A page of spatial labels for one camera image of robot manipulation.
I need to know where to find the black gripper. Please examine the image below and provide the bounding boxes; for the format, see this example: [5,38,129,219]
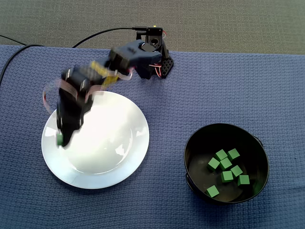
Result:
[56,87,94,148]

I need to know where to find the white round plate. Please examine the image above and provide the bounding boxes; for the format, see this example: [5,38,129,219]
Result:
[41,90,150,190]

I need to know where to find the black round container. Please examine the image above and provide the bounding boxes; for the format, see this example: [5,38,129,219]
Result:
[183,123,270,205]

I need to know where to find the black table clamp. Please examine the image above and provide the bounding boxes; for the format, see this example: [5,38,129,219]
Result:
[135,31,147,45]

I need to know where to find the blue woven table mat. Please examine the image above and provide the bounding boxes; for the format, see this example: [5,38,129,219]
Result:
[0,44,305,229]

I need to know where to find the white red wrist servo wire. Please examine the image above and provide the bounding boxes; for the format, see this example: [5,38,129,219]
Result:
[42,82,60,115]

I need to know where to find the white red gripper servo wire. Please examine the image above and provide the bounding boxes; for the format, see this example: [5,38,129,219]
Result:
[59,80,79,99]

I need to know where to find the thick black cable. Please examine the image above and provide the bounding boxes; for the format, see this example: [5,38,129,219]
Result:
[0,44,46,84]

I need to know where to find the thin black cable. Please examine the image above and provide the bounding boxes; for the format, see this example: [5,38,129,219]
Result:
[0,34,26,46]

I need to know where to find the white red shoulder servo wire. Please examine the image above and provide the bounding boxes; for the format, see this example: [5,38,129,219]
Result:
[152,62,168,78]

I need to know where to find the black robot cable with plug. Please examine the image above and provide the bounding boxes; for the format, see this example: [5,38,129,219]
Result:
[72,26,148,49]

